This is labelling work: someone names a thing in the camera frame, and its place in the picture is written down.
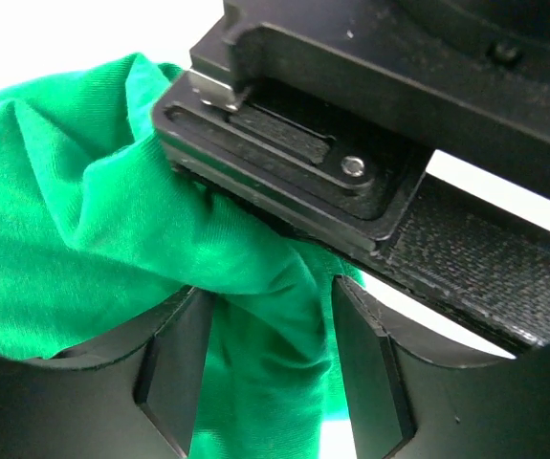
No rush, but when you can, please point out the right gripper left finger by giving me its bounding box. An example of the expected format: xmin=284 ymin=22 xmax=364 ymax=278
xmin=0 ymin=287 xmax=212 ymax=458

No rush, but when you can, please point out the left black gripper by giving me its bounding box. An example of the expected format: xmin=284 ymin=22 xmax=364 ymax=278
xmin=152 ymin=1 xmax=550 ymax=249

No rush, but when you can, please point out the green t shirt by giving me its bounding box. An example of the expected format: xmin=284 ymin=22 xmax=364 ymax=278
xmin=0 ymin=54 xmax=359 ymax=458

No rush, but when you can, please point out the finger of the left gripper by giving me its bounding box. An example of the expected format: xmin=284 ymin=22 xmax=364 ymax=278
xmin=173 ymin=164 xmax=550 ymax=358

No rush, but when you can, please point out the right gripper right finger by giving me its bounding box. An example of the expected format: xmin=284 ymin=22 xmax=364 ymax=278
xmin=332 ymin=276 xmax=550 ymax=458

